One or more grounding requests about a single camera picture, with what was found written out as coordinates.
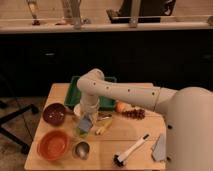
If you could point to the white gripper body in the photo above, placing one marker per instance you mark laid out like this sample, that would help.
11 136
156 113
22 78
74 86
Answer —
90 105

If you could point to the blue-grey sponge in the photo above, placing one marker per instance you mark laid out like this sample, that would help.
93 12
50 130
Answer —
85 124

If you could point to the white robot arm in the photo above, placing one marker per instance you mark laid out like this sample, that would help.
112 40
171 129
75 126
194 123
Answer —
188 112

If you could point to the small metal cup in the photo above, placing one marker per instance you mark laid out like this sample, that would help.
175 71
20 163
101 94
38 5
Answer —
81 150

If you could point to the white small plate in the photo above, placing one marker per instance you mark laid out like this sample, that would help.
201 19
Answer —
77 110

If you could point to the metal utensil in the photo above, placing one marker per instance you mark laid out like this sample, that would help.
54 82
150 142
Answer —
104 117

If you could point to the green plastic tray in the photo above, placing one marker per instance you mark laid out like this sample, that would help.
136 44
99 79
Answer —
73 97

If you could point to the orange fruit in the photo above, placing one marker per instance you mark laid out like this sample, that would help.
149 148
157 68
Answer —
122 107

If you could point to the dark purple bowl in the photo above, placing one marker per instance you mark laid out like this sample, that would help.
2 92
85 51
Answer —
54 114

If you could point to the brown pine cone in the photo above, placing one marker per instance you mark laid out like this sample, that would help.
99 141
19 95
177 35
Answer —
134 114

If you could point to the orange bowl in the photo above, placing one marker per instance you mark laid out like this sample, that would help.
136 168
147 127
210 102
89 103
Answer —
53 145

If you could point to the white dish brush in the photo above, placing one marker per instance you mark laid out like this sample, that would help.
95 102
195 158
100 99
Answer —
119 159

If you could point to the grey folded cloth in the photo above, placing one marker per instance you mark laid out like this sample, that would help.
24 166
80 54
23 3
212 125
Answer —
159 148

